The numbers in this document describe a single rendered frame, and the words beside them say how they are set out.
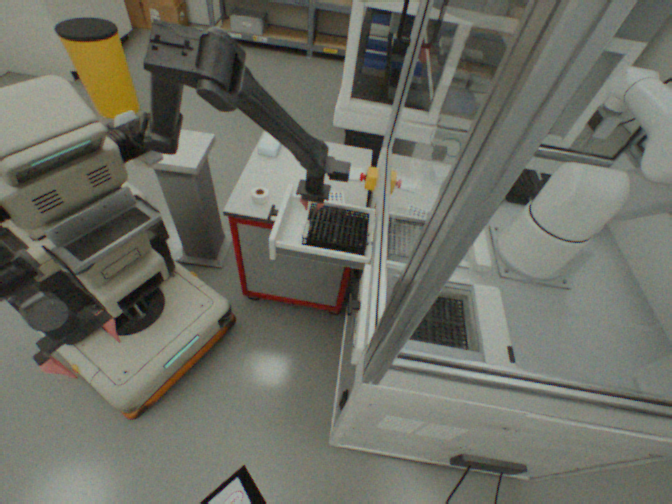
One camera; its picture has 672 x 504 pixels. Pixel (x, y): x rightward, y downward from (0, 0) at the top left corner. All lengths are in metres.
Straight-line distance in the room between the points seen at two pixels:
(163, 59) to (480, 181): 0.51
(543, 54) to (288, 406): 1.70
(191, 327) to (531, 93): 1.59
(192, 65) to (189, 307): 1.30
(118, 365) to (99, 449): 0.39
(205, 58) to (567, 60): 0.50
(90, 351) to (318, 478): 1.12
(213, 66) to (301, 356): 1.53
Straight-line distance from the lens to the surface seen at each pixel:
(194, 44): 0.66
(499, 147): 0.35
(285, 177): 1.59
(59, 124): 0.92
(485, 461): 1.62
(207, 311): 1.73
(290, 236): 1.23
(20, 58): 4.62
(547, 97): 0.34
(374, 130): 1.88
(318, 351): 1.91
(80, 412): 2.04
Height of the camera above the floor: 1.76
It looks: 51 degrees down
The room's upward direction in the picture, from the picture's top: 11 degrees clockwise
